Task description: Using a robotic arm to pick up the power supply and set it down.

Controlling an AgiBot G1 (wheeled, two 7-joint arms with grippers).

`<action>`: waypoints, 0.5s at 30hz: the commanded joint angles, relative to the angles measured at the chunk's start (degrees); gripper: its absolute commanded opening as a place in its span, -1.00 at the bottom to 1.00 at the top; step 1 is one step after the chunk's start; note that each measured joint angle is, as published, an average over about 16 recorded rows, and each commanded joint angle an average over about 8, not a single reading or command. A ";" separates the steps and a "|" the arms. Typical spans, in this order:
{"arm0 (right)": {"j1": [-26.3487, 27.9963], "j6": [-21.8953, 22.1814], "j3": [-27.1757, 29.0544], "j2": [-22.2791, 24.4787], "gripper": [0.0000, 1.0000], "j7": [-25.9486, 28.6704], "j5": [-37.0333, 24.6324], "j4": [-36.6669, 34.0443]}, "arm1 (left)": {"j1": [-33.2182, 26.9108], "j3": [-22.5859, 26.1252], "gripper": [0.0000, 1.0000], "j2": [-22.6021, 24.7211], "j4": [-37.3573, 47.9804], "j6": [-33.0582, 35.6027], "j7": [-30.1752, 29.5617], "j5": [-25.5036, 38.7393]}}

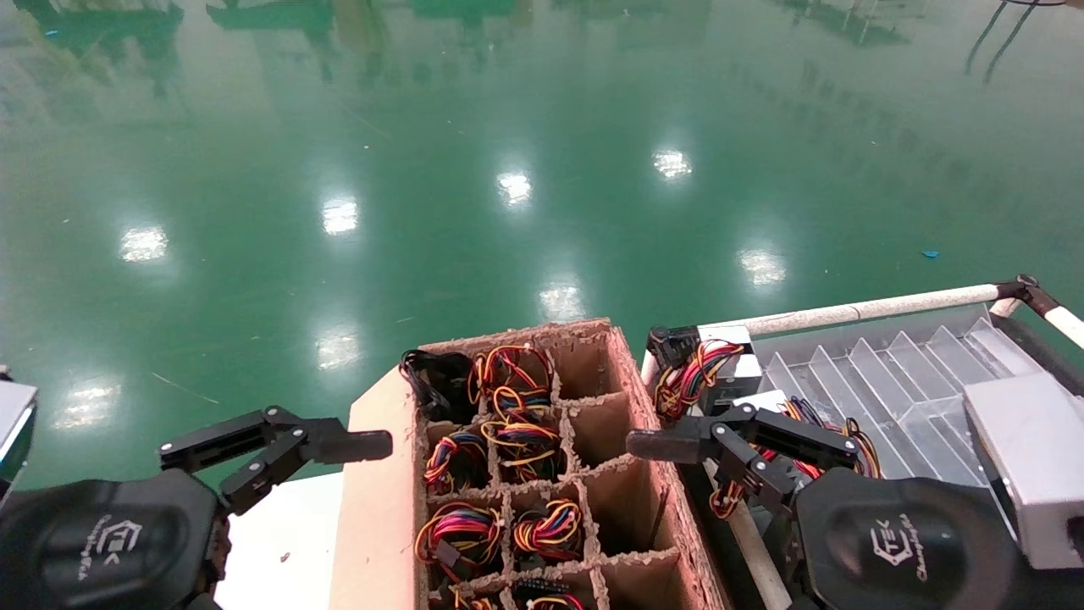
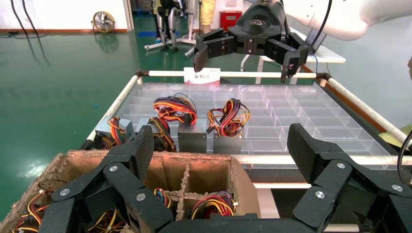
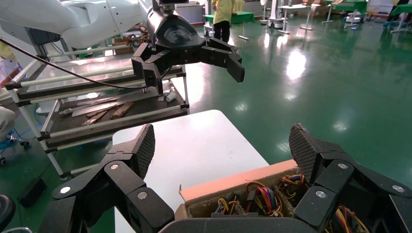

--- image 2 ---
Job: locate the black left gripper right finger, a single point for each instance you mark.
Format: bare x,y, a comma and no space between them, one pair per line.
334,180

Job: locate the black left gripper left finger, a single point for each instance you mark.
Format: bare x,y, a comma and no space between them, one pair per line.
124,175

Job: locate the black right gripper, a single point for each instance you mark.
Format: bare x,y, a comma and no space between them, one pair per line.
260,25

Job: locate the red cabinet box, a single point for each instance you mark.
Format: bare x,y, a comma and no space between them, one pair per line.
231,20

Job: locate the white sign with red characters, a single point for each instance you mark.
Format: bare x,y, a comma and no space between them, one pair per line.
202,76

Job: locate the dark laptop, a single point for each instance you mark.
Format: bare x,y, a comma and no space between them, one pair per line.
314,41

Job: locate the white wheeled stand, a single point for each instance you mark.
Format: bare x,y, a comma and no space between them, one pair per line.
190,38

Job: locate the yellow-green cloth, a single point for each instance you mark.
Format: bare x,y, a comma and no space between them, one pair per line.
394,138

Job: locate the brown cardboard divider box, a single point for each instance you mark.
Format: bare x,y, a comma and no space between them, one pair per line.
206,175

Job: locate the silver legged humanoid robot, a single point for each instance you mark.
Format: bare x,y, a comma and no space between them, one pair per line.
167,25

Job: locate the yellow floor fan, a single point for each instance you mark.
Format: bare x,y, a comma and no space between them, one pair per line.
103,22

